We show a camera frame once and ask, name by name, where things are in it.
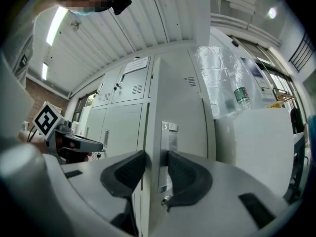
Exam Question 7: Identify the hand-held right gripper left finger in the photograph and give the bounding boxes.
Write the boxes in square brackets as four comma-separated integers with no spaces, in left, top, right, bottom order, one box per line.
[100,150,146,200]

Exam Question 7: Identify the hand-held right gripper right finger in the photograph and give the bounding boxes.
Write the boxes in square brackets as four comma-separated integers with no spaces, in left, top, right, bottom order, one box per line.
[166,150,213,212]

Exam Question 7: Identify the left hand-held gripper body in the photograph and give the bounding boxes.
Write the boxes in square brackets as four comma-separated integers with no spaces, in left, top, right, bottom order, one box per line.
[32,101,104,165]

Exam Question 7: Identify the grey metal locker door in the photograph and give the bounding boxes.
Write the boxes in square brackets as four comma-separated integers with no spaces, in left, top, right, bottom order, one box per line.
[142,48,217,237]

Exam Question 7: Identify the grey metal locker cabinet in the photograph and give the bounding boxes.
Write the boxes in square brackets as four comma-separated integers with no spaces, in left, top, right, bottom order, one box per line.
[83,55,154,163]

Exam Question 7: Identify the person's left hand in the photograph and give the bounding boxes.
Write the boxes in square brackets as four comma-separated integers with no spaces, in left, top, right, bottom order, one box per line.
[55,135,92,163]

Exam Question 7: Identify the short ceiling light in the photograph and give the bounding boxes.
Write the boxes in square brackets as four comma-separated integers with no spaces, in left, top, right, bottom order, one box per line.
[41,62,49,81]

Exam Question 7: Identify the person's grey shirt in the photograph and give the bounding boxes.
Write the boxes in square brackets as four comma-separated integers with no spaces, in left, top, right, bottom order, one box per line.
[0,7,50,88]

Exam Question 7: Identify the white box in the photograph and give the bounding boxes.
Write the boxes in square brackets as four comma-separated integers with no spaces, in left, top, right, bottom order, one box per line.
[213,107,295,200]

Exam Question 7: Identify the long ceiling light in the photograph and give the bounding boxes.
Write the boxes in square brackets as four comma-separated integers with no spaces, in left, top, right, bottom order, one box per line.
[46,6,69,47]

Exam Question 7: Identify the green label plastic bottle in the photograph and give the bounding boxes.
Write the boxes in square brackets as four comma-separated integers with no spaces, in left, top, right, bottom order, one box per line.
[233,86,253,112]

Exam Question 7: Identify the clear plastic wrap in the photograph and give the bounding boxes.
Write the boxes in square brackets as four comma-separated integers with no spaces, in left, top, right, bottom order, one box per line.
[195,45,256,119]

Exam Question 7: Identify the white paper notice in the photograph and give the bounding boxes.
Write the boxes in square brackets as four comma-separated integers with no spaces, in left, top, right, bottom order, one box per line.
[122,56,150,75]

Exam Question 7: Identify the white and blue poster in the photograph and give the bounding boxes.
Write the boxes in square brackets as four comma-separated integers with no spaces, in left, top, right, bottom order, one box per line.
[240,57,275,101]

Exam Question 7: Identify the black hanging garment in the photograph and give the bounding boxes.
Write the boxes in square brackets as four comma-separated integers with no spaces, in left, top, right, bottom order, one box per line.
[289,107,306,134]

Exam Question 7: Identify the black metal railing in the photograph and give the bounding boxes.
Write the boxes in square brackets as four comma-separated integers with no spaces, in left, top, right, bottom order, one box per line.
[288,32,316,73]

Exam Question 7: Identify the black head camera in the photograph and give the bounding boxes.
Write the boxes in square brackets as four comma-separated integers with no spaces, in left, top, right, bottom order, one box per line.
[108,0,133,16]

